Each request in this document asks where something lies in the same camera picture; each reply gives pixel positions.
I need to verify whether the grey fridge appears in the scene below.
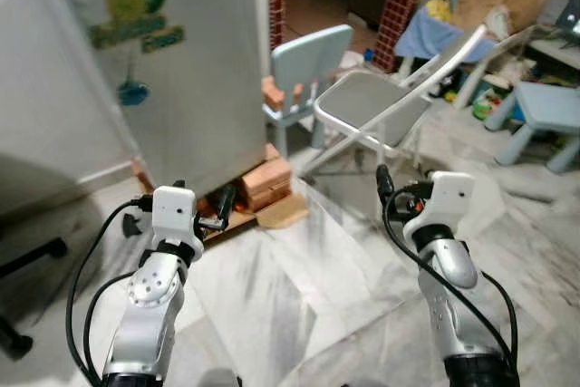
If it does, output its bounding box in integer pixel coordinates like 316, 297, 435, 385
54, 0, 273, 199

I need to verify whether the small blue fridge magnet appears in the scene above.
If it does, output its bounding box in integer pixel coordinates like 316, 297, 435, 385
118, 82, 151, 108

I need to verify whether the green yellow fridge sticker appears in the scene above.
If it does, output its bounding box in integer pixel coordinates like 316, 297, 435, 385
89, 0, 187, 53

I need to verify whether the reddish brown wooden plank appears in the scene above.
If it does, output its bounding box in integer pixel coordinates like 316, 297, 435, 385
201, 208, 262, 243

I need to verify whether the light wooden board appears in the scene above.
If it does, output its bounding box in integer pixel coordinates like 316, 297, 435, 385
256, 195, 311, 230

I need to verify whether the grey white folding chair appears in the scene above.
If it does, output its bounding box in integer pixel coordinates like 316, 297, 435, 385
297, 24, 490, 179

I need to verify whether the small orange brick pile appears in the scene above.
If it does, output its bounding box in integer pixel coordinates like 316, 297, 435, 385
263, 77, 305, 111

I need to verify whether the green round container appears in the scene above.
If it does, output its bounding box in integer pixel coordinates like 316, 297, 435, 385
471, 88, 508, 121

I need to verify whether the light blue child chair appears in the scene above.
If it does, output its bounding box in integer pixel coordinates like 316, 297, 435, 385
263, 24, 354, 160

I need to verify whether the blue cloth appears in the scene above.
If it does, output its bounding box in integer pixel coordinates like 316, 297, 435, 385
394, 8, 495, 63

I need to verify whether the light blue plastic stool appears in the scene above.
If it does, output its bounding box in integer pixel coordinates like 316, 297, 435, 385
494, 82, 580, 173

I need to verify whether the black office chair base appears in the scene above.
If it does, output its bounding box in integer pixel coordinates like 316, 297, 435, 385
0, 237, 70, 361

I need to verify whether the wide red tiled pillar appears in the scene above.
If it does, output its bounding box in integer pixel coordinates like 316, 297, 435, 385
373, 0, 434, 73

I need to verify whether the dark laptop screen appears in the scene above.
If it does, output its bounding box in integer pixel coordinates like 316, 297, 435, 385
555, 0, 580, 39

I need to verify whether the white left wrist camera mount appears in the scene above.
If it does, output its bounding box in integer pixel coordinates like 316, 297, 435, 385
151, 186, 198, 241

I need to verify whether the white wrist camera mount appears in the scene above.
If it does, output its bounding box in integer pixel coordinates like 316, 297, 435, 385
426, 172, 477, 234
151, 186, 198, 241

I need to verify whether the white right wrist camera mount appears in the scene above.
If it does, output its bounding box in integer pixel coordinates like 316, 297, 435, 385
426, 172, 477, 234

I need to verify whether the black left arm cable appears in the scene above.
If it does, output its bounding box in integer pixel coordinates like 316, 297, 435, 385
66, 195, 155, 386

